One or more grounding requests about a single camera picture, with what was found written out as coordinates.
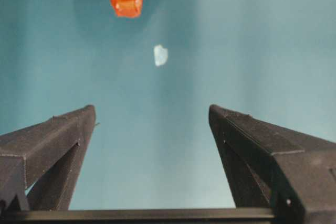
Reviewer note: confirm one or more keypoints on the small white paper scrap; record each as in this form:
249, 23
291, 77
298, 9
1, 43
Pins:
160, 55

